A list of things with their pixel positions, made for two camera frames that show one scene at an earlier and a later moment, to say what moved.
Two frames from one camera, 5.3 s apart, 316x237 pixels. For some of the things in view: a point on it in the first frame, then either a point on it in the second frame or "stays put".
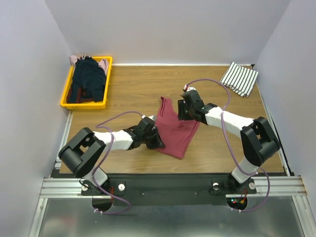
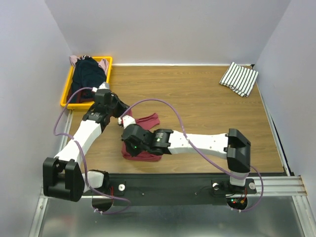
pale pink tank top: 103,63 stays put
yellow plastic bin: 86,104 stays put
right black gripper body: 182,110 to 129,134
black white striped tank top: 239,79 stays put
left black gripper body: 150,140 to 109,110
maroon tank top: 176,135 to 146,122
